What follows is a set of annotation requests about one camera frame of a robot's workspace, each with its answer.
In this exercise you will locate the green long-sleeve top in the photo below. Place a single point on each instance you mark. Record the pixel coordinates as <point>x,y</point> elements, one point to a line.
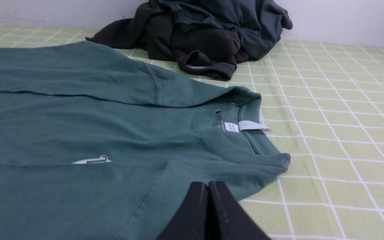
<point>97,146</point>

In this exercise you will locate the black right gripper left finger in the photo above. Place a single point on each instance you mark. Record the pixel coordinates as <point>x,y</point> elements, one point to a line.
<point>190,220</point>

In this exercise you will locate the dark brown crumpled garment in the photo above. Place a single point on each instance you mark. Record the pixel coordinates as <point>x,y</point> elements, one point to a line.
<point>211,52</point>

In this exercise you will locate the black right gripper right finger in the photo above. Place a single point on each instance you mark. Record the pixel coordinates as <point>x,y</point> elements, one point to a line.
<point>227,219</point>

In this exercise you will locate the green checkered tablecloth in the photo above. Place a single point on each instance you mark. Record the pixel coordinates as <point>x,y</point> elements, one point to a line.
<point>323,104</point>

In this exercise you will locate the dark teal crumpled garment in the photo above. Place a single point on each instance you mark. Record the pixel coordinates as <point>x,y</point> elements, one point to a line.
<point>258,23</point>

